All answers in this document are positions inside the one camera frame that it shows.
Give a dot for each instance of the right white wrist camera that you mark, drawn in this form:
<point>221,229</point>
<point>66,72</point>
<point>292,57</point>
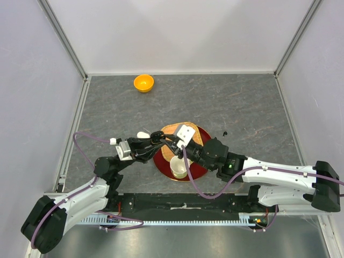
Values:
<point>184,134</point>

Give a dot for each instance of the red round plate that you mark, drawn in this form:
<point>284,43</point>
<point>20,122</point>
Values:
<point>197,171</point>

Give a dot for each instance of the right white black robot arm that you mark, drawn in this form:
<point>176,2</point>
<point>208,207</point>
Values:
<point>274,184</point>

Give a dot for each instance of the cream mug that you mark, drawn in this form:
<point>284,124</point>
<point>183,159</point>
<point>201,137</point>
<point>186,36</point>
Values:
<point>178,167</point>

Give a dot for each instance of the black earbud charging case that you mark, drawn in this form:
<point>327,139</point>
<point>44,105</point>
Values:
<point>156,137</point>

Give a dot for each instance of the white slotted cable duct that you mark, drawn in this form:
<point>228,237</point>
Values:
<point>105,220</point>

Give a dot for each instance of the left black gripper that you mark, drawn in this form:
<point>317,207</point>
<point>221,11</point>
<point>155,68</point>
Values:
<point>137,144</point>

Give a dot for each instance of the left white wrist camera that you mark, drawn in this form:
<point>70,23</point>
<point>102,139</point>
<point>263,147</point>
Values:
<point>122,148</point>

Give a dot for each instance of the woven bamboo tray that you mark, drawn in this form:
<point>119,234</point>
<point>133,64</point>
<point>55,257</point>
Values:
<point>170,129</point>

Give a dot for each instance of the white earbud charging case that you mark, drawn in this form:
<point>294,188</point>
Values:
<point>143,135</point>

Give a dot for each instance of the orange bowl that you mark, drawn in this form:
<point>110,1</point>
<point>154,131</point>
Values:
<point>144,83</point>

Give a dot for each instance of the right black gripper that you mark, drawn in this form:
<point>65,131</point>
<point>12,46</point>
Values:
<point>177,150</point>

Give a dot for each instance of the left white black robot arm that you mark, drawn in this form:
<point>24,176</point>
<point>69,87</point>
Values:
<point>51,218</point>

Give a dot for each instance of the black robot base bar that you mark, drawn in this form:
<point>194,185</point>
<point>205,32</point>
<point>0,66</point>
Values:
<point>130,202</point>

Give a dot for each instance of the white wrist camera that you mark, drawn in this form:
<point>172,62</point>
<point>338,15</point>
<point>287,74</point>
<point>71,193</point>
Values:
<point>184,134</point>
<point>122,148</point>

